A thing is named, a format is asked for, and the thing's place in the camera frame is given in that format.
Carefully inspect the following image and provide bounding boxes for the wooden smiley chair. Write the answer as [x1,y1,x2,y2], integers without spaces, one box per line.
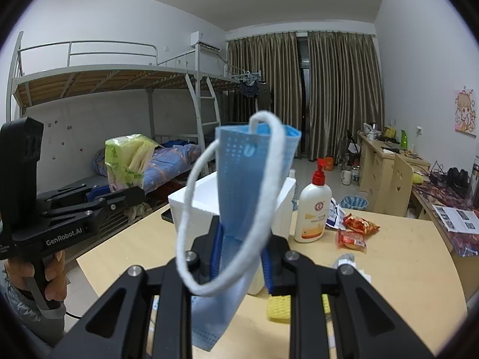
[384,155,414,217]

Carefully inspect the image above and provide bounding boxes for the brown curtains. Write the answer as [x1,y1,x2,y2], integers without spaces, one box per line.
[220,31,384,160]

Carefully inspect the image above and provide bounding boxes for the blue face mask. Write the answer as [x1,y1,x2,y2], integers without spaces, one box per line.
[176,110,300,351]

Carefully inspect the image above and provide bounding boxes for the white lotion pump bottle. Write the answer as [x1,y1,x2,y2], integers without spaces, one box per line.
[294,159,332,243]

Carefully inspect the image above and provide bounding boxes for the red snack packet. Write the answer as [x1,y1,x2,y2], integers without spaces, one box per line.
[336,229,367,253]

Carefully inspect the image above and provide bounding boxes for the wooden desk with drawers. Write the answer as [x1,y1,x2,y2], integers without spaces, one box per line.
[357,132,430,213]

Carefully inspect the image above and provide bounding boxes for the grey sock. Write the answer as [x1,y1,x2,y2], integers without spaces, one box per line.
[332,253,357,269]

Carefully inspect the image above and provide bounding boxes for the person's left hand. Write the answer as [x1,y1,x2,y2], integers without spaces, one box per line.
[3,250,68,302]

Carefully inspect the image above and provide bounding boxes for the hanging dark clothes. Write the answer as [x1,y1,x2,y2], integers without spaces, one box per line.
[239,80,272,109]

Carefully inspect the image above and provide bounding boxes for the white metal bunk bed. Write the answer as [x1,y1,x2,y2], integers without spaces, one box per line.
[6,33,259,192]

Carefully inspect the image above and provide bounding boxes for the blue waste basket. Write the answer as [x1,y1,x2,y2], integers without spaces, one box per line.
[339,195,369,211]

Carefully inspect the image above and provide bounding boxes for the blue patterned quilt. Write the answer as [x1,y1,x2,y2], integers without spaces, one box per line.
[93,144,201,193]

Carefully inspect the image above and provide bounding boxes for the patterned cloth covered desk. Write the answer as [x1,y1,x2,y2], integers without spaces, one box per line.
[411,181,478,300]

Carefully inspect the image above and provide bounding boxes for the green spray bottle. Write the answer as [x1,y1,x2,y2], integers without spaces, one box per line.
[400,130,408,150]

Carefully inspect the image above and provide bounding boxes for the orange snack packet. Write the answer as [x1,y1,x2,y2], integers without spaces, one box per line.
[342,214,379,238]

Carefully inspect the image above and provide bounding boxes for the printed paper sheet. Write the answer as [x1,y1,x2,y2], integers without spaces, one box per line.
[433,205,479,235]

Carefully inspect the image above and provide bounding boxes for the white styrofoam box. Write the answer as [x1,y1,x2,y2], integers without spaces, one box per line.
[167,171,297,295]

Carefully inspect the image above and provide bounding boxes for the blue white sachet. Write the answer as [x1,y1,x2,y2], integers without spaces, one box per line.
[325,198,347,230]

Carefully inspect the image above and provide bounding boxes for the anime wall poster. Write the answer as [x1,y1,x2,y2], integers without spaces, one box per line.
[455,87,478,137]

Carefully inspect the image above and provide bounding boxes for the orange container on floor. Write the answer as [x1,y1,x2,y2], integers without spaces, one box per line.
[324,156,334,171]

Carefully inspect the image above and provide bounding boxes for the green tissue pack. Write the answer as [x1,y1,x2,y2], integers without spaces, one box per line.
[105,134,159,192]

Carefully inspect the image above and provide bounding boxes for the white tissue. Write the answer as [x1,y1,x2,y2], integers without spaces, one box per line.
[354,265,372,284]

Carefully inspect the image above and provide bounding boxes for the black smartphone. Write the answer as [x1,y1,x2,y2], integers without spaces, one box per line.
[161,208,174,224]

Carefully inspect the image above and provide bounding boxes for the white air conditioner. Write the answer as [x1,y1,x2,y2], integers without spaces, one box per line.
[190,31,222,53]

